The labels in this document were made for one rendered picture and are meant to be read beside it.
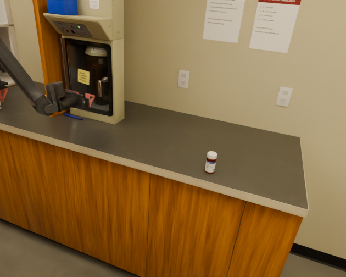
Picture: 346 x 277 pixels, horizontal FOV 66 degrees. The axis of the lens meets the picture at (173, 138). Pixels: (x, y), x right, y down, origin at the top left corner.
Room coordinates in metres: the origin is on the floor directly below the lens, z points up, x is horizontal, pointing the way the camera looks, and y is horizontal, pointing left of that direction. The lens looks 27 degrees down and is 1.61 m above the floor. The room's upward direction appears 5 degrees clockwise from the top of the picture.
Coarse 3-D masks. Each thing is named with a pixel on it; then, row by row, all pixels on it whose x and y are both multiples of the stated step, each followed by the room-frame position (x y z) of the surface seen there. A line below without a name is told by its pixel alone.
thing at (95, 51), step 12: (72, 48) 1.49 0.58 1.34; (84, 48) 1.46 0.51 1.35; (96, 48) 1.44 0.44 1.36; (108, 48) 1.41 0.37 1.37; (72, 60) 1.49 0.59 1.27; (84, 60) 1.46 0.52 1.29; (96, 60) 1.44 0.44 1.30; (108, 60) 1.41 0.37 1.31; (72, 72) 1.49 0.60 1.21; (96, 72) 1.44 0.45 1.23; (108, 72) 1.42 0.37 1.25; (72, 84) 1.49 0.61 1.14; (84, 84) 1.47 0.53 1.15; (96, 84) 1.44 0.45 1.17; (108, 84) 1.42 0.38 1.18; (84, 96) 1.47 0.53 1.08; (96, 96) 1.44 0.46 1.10; (108, 96) 1.42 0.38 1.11; (84, 108) 1.47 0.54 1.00; (96, 108) 1.44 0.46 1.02; (108, 108) 1.42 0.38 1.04
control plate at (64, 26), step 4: (56, 24) 1.44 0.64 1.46; (60, 24) 1.42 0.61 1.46; (64, 24) 1.41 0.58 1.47; (68, 24) 1.40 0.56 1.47; (72, 24) 1.39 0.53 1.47; (76, 24) 1.38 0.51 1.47; (80, 24) 1.37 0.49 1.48; (60, 28) 1.45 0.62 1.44; (64, 28) 1.44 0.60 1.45; (68, 28) 1.43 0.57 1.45; (72, 28) 1.41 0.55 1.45; (76, 28) 1.40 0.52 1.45; (80, 28) 1.39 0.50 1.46; (84, 28) 1.38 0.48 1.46; (64, 32) 1.47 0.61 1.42; (68, 32) 1.46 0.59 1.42; (76, 32) 1.43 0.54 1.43; (88, 32) 1.40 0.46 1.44; (88, 36) 1.43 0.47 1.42
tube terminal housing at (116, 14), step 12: (84, 0) 1.47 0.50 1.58; (108, 0) 1.43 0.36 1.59; (120, 0) 1.49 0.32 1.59; (84, 12) 1.47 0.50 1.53; (96, 12) 1.45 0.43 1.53; (108, 12) 1.43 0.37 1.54; (120, 12) 1.49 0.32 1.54; (120, 24) 1.49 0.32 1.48; (72, 36) 1.50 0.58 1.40; (120, 36) 1.49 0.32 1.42; (120, 48) 1.49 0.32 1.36; (120, 60) 1.49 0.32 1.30; (120, 72) 1.49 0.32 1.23; (120, 84) 1.48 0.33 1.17; (120, 96) 1.48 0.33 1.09; (72, 108) 1.51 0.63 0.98; (120, 108) 1.48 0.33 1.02; (108, 120) 1.43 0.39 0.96; (120, 120) 1.48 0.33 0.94
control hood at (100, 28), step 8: (48, 16) 1.41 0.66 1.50; (56, 16) 1.39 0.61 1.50; (64, 16) 1.37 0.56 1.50; (72, 16) 1.36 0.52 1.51; (80, 16) 1.38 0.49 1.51; (88, 16) 1.42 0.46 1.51; (88, 24) 1.35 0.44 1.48; (96, 24) 1.33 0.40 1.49; (104, 24) 1.36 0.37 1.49; (96, 32) 1.38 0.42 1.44; (104, 32) 1.36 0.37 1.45; (112, 32) 1.42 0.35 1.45
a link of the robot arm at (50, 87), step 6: (48, 84) 1.10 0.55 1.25; (54, 84) 1.10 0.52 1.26; (60, 84) 1.12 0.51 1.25; (48, 90) 1.09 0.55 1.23; (54, 90) 1.10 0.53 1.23; (60, 90) 1.11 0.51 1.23; (48, 96) 1.10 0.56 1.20; (54, 96) 1.09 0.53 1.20; (54, 102) 1.08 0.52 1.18; (48, 108) 1.04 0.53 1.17; (54, 108) 1.06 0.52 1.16
